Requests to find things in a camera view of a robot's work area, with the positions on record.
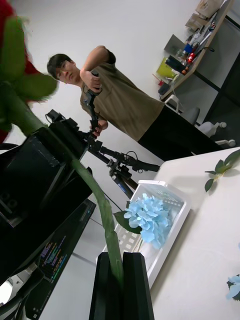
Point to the red rose with green stem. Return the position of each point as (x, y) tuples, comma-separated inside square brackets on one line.
[(105, 212)]

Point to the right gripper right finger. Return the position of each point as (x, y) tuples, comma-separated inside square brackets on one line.
[(136, 287)]

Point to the person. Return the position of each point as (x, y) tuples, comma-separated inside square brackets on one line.
[(125, 105)]

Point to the person's left hand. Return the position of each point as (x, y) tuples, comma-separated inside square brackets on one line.
[(93, 81)]

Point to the wooden shelf with tools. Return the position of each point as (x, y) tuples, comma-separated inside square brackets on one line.
[(192, 55)]

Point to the white wheeled chair base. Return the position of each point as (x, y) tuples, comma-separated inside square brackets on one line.
[(212, 128)]

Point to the grey office chair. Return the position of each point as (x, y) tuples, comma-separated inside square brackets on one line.
[(192, 115)]

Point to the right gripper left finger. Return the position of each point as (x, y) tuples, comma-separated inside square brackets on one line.
[(102, 287)]

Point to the shallow white box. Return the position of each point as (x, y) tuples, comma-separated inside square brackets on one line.
[(180, 207)]

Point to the person's left forearm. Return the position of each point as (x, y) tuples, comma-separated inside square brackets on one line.
[(96, 58)]

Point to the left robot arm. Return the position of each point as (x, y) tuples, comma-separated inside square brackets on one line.
[(25, 250)]

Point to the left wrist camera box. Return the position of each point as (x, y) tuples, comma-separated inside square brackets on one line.
[(56, 116)]

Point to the green leaf twig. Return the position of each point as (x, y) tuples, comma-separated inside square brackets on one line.
[(220, 167)]

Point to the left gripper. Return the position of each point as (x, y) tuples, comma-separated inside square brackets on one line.
[(37, 195)]

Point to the white stool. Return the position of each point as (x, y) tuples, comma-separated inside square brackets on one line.
[(173, 101)]

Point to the pale blue hydrangea flower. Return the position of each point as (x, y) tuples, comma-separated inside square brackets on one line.
[(235, 287), (150, 217)]

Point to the person's right hand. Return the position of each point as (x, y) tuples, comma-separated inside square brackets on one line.
[(101, 127)]

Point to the large dark screen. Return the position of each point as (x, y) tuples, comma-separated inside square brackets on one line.
[(65, 245)]

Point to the black tripod with control arm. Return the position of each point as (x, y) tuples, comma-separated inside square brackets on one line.
[(120, 160)]

